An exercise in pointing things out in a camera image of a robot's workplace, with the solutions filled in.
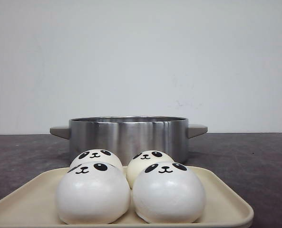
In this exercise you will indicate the cream panda bun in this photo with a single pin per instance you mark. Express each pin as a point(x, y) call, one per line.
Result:
point(142, 161)

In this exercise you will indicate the stainless steel steamer pot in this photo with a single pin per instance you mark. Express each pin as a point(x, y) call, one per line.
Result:
point(127, 136)

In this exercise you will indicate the beige plastic tray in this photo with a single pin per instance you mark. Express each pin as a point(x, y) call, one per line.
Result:
point(33, 206)

